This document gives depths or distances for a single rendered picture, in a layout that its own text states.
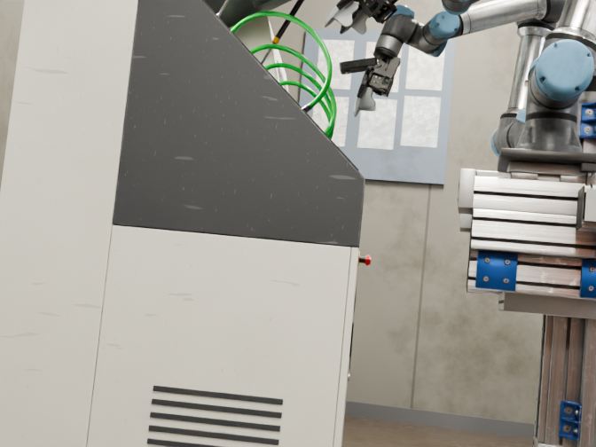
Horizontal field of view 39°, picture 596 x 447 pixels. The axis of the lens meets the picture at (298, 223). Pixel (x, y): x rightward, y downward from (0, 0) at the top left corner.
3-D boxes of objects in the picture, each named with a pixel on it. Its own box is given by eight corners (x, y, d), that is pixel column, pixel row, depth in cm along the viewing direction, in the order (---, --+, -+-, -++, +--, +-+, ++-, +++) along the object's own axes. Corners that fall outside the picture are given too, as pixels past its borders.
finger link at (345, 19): (332, 35, 195) (364, 11, 194) (318, 17, 197) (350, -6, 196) (334, 41, 198) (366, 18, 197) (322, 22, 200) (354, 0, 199)
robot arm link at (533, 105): (573, 124, 200) (577, 69, 201) (583, 112, 186) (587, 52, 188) (521, 121, 202) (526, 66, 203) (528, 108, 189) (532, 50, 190)
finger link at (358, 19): (349, 47, 205) (370, 19, 199) (337, 29, 207) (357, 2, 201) (357, 46, 207) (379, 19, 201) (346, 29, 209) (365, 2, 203)
